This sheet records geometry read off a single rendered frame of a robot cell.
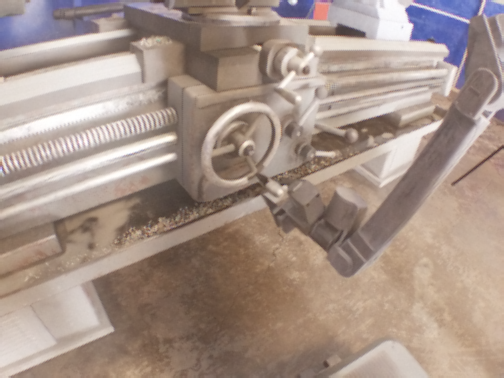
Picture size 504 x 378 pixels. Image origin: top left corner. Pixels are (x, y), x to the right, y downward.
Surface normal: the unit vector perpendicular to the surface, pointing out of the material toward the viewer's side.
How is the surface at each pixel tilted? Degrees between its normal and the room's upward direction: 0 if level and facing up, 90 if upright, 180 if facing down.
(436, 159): 76
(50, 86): 36
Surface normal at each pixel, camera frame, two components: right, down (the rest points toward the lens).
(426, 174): -0.73, 0.13
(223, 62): 0.60, 0.54
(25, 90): 0.43, -0.32
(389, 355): 0.10, -0.78
